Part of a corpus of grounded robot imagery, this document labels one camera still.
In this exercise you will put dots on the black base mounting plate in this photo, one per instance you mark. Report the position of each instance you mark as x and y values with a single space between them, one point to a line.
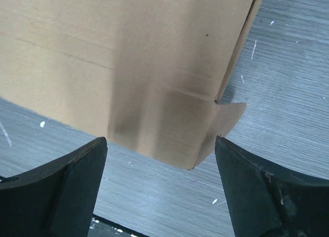
101 227

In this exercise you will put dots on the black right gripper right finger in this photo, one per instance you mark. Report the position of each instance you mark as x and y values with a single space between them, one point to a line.
267 199

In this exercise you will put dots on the cardboard box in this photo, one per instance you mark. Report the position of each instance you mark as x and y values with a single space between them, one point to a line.
146 74

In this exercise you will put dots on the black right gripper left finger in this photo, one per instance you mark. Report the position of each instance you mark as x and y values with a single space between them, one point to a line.
57 198

